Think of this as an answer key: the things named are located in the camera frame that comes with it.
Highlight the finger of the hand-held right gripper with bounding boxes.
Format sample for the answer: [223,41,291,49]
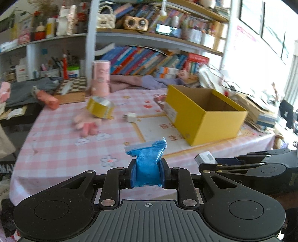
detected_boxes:
[215,149,290,165]
[199,163,266,174]

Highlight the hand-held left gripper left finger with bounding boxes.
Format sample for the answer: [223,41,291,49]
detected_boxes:
[61,159,138,209]

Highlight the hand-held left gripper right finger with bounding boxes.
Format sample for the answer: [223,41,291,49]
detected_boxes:
[160,159,256,209]

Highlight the blue plastic bag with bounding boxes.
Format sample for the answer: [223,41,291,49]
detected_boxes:
[124,137,167,188]

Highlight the small white box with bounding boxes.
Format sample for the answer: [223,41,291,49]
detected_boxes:
[195,151,216,165]

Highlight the yellow cardboard box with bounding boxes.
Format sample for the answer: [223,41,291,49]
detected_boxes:
[164,84,248,147]

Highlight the pink fluffy glove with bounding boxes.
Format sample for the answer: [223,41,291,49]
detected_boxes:
[73,112,104,138]

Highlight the yellow tape roll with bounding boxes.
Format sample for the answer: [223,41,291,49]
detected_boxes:
[87,96,115,119]

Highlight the pink checkered tablecloth desktop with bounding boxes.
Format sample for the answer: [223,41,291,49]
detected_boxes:
[9,87,280,207]

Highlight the stack of cardboard and books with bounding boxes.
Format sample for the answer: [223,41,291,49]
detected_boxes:
[230,92,280,131]

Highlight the white plastic bag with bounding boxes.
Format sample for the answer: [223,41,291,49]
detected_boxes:
[199,64,224,87]

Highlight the pink and purple garment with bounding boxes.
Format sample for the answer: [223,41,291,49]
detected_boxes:
[109,74,187,92]

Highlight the wooden chessboard box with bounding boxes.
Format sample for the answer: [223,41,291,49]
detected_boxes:
[53,77,88,104]

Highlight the pink cylinder container with stickers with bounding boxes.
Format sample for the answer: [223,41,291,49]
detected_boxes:
[90,60,111,97]

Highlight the white plastic tube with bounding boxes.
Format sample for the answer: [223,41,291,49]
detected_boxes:
[59,81,71,95]

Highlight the orange pink bottle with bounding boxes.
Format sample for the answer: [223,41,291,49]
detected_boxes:
[31,86,58,110]

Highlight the row of colourful books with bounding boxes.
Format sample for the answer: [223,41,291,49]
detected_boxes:
[100,45,210,76]

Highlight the white jar green lid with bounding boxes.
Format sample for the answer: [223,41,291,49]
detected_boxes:
[67,66,80,78]

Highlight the white storage box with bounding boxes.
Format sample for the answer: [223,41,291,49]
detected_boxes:
[201,33,216,49]

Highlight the black side table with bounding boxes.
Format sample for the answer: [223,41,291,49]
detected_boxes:
[0,102,43,127]

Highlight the black sign white letters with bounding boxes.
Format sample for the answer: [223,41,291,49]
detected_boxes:
[0,158,17,182]

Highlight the cream canvas tote bag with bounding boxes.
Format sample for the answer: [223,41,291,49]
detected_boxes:
[0,126,15,159]

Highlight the pen holder with pens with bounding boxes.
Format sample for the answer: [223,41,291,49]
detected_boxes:
[41,50,81,78]

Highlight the paper sheets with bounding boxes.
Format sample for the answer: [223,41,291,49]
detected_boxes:
[0,106,26,120]

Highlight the grey clothing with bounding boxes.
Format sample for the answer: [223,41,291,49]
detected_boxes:
[6,77,63,107]

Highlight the white bookshelf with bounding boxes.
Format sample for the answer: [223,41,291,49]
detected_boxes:
[0,0,233,93]

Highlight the black glossy screen device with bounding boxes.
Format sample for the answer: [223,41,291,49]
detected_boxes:
[156,23,182,38]

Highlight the white box red label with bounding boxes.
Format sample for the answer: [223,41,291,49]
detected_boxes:
[15,64,28,82]

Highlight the retro wooden radio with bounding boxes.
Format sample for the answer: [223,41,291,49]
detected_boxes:
[123,16,149,32]

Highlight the pink knit gloves pair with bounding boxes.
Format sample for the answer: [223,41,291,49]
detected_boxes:
[0,81,11,103]

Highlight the white quilted handbag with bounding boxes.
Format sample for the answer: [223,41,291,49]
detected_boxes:
[96,6,116,29]

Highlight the floral paper bag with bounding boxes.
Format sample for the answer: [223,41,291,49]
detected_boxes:
[56,5,78,36]

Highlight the white and yellow mug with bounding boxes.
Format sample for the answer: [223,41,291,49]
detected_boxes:
[45,17,57,38]

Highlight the pink printed box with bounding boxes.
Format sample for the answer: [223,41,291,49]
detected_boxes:
[17,20,32,44]

